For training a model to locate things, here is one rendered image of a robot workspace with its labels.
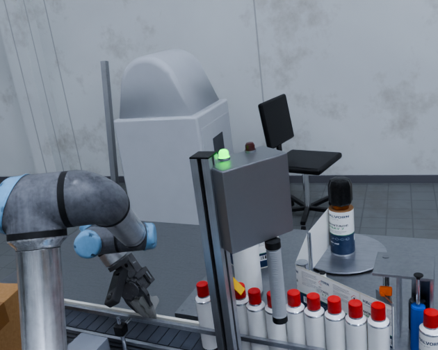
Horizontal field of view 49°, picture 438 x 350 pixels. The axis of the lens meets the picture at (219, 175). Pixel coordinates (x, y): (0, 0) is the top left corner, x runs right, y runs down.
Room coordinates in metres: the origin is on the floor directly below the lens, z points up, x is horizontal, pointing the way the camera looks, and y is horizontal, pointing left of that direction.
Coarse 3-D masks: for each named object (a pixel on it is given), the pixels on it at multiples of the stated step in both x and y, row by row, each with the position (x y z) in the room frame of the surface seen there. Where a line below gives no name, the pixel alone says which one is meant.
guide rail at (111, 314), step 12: (96, 312) 1.30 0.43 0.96; (108, 312) 1.28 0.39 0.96; (120, 312) 1.27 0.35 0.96; (156, 324) 1.20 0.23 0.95; (168, 324) 1.19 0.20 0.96; (180, 324) 1.17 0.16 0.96; (252, 336) 1.08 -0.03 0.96; (288, 348) 1.03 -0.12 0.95; (300, 348) 1.01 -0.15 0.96; (312, 348) 1.00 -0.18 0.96
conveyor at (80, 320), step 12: (72, 312) 1.44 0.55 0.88; (84, 312) 1.43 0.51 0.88; (72, 324) 1.37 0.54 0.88; (84, 324) 1.36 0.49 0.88; (96, 324) 1.35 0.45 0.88; (108, 324) 1.34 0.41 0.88; (132, 324) 1.32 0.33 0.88; (144, 324) 1.32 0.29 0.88; (132, 336) 1.26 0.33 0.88; (144, 336) 1.26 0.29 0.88; (156, 336) 1.25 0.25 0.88; (168, 336) 1.24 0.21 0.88; (180, 336) 1.23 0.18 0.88; (192, 336) 1.23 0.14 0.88; (180, 348) 1.18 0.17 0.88; (192, 348) 1.17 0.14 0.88
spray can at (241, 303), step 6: (240, 282) 1.15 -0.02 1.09; (240, 300) 1.12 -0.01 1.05; (246, 300) 1.13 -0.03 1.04; (240, 306) 1.11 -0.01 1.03; (240, 312) 1.12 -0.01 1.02; (246, 312) 1.12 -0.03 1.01; (240, 318) 1.12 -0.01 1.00; (246, 318) 1.12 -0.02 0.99; (240, 324) 1.12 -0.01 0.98; (246, 324) 1.12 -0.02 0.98; (240, 330) 1.12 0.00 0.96; (246, 330) 1.12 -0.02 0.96; (246, 342) 1.11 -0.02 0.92; (246, 348) 1.11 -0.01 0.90
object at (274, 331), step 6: (270, 300) 1.07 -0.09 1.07; (270, 306) 1.07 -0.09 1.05; (270, 312) 1.06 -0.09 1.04; (270, 318) 1.06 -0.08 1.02; (270, 324) 1.06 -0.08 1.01; (276, 324) 1.06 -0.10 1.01; (282, 324) 1.06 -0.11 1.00; (270, 330) 1.06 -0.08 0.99; (276, 330) 1.06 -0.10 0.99; (282, 330) 1.06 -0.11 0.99; (270, 336) 1.06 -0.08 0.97; (276, 336) 1.06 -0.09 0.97; (282, 336) 1.06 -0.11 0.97; (270, 348) 1.07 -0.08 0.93; (276, 348) 1.06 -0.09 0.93; (282, 348) 1.06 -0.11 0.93
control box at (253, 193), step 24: (216, 168) 0.96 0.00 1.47; (240, 168) 0.95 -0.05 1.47; (264, 168) 0.98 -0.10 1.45; (288, 168) 1.01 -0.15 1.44; (216, 192) 0.96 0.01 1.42; (240, 192) 0.95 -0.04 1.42; (264, 192) 0.98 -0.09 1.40; (288, 192) 1.01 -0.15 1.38; (240, 216) 0.95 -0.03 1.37; (264, 216) 0.97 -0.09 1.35; (288, 216) 1.01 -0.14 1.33; (240, 240) 0.94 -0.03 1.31; (264, 240) 0.97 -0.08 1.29
